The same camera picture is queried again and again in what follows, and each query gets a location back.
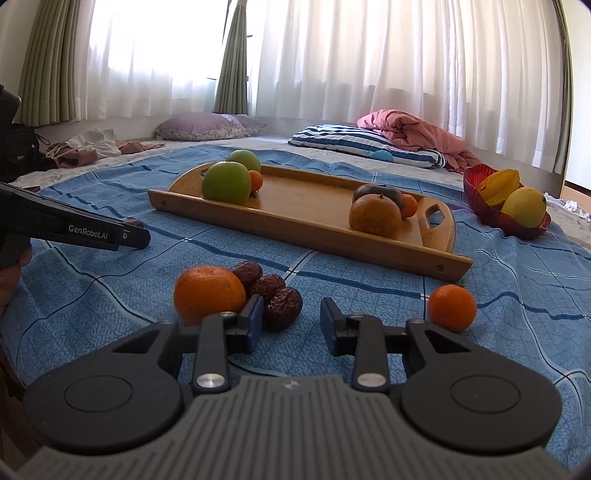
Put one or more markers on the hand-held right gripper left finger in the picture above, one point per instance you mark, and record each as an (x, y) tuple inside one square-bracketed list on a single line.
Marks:
[(254, 323)]

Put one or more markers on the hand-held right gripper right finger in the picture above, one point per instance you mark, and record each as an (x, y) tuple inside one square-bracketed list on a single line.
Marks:
[(328, 323)]

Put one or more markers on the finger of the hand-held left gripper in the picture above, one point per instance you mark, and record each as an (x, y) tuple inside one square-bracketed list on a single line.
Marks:
[(136, 237)]

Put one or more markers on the red jujube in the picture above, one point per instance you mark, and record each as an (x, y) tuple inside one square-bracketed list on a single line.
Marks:
[(244, 272), (268, 286), (284, 307)]

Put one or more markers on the bright orange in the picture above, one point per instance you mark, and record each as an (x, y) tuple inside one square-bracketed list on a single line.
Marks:
[(207, 290)]

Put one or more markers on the large green apple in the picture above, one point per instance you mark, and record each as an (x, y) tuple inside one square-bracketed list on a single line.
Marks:
[(226, 182)]

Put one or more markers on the large brownish orange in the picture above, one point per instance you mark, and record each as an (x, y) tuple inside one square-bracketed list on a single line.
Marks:
[(375, 217)]

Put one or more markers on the wooden tray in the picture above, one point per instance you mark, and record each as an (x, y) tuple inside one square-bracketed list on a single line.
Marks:
[(304, 203)]

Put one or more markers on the small tangerine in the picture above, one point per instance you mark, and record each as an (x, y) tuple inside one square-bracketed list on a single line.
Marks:
[(451, 308), (256, 181), (410, 206)]

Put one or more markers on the small green apple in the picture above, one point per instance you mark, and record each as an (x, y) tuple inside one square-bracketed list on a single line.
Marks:
[(244, 159)]

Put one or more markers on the dark persimmon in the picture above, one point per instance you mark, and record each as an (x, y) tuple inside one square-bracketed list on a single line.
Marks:
[(369, 191)]

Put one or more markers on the person's left hand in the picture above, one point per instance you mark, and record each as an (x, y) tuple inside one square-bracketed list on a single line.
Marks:
[(9, 288)]

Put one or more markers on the blue checked blanket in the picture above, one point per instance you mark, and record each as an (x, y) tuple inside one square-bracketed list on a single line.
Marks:
[(369, 286)]

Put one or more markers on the black bag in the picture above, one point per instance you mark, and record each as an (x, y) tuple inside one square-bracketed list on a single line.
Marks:
[(18, 152)]

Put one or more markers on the pile of clothes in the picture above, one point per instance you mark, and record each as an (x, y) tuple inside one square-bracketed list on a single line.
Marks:
[(87, 147)]

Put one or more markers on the purple pillow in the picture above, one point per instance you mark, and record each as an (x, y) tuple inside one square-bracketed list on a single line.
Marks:
[(203, 124)]

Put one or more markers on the green curtain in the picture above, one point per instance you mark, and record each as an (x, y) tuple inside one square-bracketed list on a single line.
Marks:
[(231, 60), (561, 92), (55, 60)]

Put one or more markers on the bed with grey sheet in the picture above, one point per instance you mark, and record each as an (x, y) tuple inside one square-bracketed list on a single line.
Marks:
[(272, 140)]

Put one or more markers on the white sheer curtain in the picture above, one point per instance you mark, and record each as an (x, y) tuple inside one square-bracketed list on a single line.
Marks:
[(157, 55), (369, 55)]

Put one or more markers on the blue white striped pillow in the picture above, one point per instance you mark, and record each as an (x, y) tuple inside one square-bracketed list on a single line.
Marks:
[(332, 138)]

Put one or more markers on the red glass bowl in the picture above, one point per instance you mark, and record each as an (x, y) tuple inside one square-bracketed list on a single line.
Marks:
[(480, 203)]

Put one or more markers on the pink quilt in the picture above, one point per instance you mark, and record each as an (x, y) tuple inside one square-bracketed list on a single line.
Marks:
[(406, 129)]

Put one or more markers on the yellow starfruit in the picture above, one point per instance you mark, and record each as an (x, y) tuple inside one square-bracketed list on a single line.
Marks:
[(501, 184)]

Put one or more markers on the yellow mango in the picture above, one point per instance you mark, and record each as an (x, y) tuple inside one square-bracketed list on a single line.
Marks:
[(524, 207)]

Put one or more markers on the white crumpled cloth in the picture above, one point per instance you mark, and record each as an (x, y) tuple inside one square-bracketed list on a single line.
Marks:
[(565, 203)]

